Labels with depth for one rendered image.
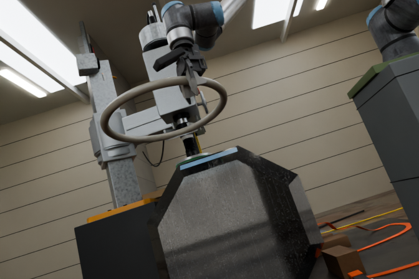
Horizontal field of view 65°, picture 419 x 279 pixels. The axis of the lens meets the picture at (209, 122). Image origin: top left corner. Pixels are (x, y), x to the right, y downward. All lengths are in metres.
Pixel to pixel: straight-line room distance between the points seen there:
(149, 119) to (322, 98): 5.61
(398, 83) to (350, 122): 6.37
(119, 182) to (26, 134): 6.21
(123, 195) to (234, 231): 1.21
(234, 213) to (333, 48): 6.97
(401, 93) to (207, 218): 0.98
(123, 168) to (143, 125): 0.37
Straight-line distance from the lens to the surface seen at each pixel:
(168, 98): 1.89
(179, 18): 1.19
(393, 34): 1.65
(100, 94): 2.87
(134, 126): 2.65
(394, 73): 1.40
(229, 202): 1.63
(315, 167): 7.33
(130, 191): 2.63
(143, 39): 2.08
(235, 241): 1.63
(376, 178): 7.68
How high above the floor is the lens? 0.51
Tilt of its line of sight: 16 degrees up
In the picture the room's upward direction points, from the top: 18 degrees counter-clockwise
